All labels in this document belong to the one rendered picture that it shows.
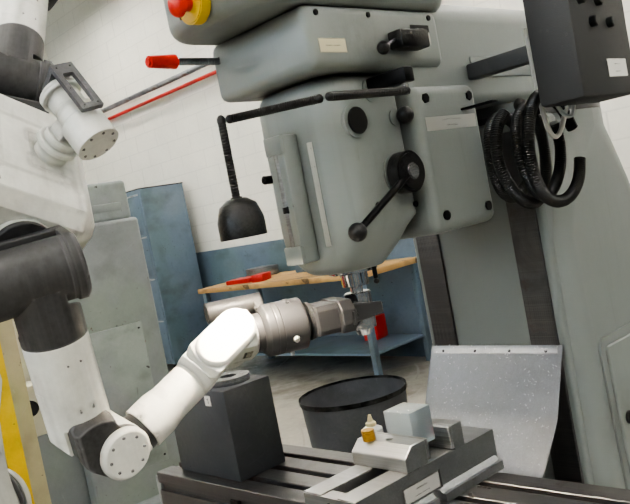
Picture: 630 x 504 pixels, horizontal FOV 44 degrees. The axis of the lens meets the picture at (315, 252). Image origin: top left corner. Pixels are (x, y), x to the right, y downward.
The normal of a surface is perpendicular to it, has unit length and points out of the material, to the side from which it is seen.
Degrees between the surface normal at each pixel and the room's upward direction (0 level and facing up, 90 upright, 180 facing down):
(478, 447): 90
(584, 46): 90
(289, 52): 90
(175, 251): 90
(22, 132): 58
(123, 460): 103
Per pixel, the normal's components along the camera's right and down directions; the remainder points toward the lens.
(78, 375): 0.68, 0.15
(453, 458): 0.65, -0.08
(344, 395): 0.19, -0.05
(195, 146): -0.71, 0.18
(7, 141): 0.64, -0.64
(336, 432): -0.43, 0.19
